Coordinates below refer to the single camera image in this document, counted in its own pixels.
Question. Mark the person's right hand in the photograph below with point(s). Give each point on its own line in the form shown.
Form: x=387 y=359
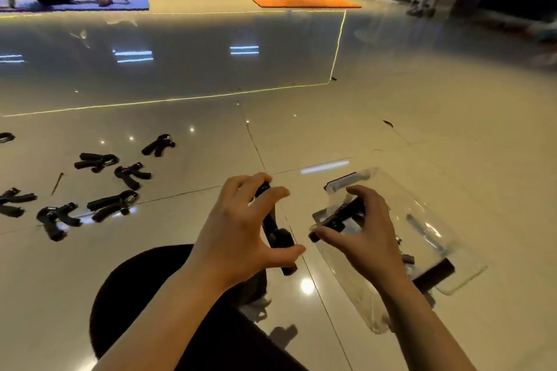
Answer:
x=374 y=249

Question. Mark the person's left hand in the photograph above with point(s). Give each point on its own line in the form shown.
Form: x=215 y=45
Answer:
x=235 y=244

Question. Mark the black spring hand gripper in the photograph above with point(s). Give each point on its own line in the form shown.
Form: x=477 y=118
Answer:
x=50 y=218
x=109 y=203
x=276 y=238
x=341 y=212
x=126 y=173

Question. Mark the clear plastic storage box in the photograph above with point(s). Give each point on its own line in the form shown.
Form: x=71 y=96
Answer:
x=435 y=262

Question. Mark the group of black hand grippers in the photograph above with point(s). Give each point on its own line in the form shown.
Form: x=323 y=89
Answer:
x=98 y=162

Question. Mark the person's left forearm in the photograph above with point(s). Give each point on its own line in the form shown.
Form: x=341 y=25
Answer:
x=165 y=323

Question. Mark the person's right forearm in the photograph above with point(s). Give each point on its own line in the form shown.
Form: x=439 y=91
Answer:
x=426 y=331

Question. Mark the black trousers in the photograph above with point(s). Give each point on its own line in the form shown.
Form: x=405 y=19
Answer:
x=130 y=288

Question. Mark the thin wooden stick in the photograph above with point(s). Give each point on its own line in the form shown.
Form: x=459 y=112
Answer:
x=57 y=183

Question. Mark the orange exercise mat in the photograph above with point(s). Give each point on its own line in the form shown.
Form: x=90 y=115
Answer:
x=304 y=3

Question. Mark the purple exercise mat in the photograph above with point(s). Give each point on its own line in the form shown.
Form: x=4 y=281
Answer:
x=130 y=4

